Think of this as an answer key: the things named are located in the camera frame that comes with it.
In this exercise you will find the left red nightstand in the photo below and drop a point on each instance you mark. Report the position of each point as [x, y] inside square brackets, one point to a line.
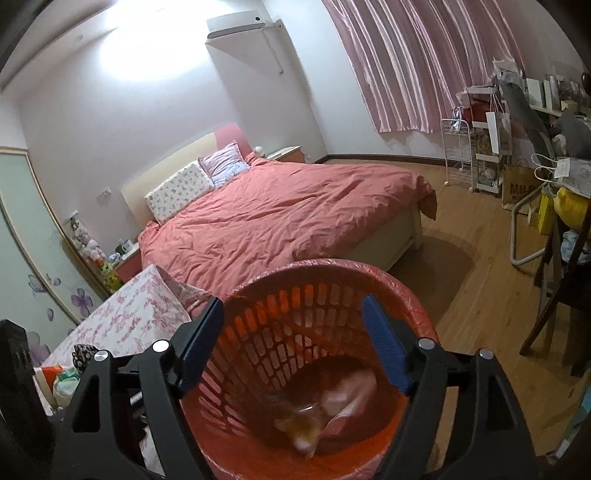
[130, 264]

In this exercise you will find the dark wooden chair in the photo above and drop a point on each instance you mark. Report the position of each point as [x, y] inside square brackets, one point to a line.
[559, 283]

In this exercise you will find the hanging plush toys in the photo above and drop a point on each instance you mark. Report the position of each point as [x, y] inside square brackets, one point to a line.
[93, 255]

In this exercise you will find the floral tablecloth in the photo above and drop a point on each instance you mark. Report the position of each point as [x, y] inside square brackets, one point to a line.
[150, 307]

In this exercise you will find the trash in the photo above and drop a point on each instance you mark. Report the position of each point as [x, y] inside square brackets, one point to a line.
[307, 424]

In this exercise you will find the sliding wardrobe with flowers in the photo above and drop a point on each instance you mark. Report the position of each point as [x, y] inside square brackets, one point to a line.
[45, 286]

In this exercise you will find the white air conditioner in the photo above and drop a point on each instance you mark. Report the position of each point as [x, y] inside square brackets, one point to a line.
[234, 23]

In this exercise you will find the white wire rack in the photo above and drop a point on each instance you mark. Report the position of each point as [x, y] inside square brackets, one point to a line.
[457, 145]

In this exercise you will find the red plastic laundry basket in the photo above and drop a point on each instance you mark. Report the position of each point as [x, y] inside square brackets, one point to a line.
[298, 330]

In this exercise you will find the floral white pillow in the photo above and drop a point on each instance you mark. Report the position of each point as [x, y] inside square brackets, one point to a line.
[177, 192]

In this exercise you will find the striped pink pillow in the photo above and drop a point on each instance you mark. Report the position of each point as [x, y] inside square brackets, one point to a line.
[224, 165]

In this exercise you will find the light green sock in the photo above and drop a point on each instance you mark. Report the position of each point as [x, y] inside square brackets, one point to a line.
[65, 385]

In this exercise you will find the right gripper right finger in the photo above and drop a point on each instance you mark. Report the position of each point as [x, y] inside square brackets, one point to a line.
[489, 437]

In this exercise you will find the black floral cloth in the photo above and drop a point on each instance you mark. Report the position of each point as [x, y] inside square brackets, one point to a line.
[82, 355]

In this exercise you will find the pink striped curtain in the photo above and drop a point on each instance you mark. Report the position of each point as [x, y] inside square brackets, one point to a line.
[412, 58]

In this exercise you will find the white storage cart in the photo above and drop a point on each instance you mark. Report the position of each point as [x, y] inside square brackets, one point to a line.
[490, 127]

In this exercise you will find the pink bed duvet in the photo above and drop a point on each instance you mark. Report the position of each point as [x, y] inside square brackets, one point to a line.
[279, 213]

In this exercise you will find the brown paper bag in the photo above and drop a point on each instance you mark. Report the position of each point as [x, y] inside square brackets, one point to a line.
[518, 182]

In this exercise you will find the cream pink headboard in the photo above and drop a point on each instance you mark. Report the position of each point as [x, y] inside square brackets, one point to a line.
[134, 191]

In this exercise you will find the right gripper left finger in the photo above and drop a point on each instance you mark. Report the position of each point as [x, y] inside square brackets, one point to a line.
[120, 398]

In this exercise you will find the right bedside nightstand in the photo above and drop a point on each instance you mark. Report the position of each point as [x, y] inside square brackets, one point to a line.
[292, 154]

